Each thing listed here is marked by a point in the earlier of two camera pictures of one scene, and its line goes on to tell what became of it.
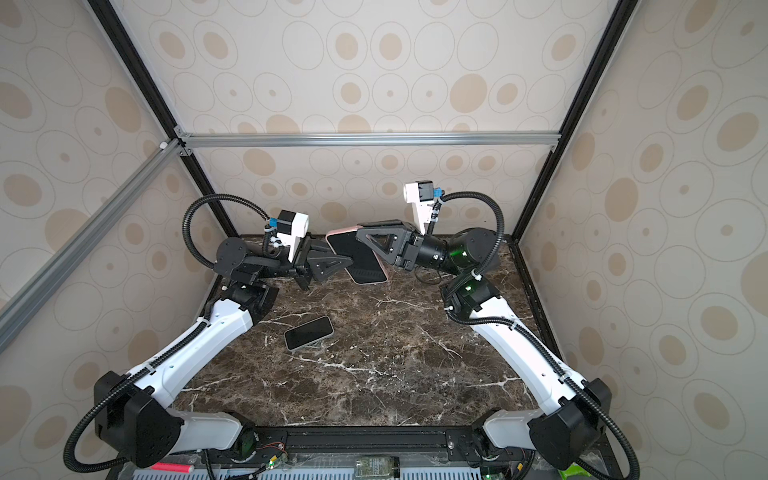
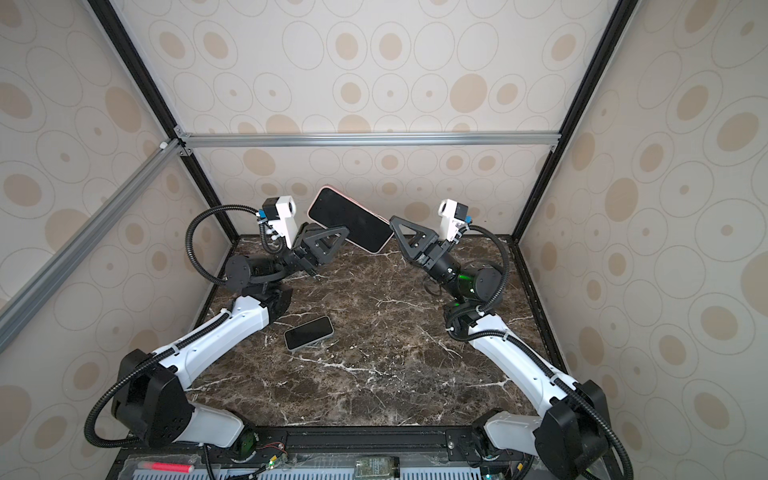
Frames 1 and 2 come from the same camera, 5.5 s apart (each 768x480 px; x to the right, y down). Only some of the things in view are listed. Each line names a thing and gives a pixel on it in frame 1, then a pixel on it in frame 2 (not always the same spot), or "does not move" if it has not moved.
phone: (365, 268) to (367, 228)
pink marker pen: (173, 467) does not move
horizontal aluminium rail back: (464, 140) does not move
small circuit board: (377, 468) does not move
